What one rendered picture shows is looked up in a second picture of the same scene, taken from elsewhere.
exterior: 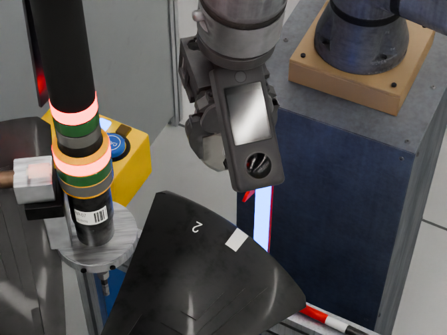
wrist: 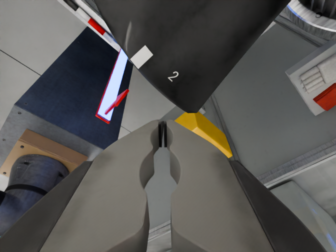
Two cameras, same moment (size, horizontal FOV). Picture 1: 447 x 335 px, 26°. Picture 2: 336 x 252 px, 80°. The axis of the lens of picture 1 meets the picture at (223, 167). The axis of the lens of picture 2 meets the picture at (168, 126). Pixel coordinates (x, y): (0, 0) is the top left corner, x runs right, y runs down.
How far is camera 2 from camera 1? 90 cm
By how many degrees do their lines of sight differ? 13
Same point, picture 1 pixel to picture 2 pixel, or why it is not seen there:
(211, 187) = (129, 113)
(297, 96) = (84, 148)
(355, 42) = (39, 175)
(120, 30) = not seen: hidden behind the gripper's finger
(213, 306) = not seen: outside the picture
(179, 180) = (139, 118)
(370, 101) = (41, 139)
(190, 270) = (194, 32)
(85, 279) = not seen: hidden behind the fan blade
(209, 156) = (212, 162)
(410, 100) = (17, 135)
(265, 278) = (123, 10)
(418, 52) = (7, 161)
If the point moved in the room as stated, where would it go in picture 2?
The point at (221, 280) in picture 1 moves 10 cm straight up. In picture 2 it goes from (168, 14) to (173, 42)
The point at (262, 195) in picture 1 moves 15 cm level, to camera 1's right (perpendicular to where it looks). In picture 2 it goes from (111, 94) to (17, 73)
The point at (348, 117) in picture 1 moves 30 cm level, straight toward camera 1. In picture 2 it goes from (55, 133) to (79, 36)
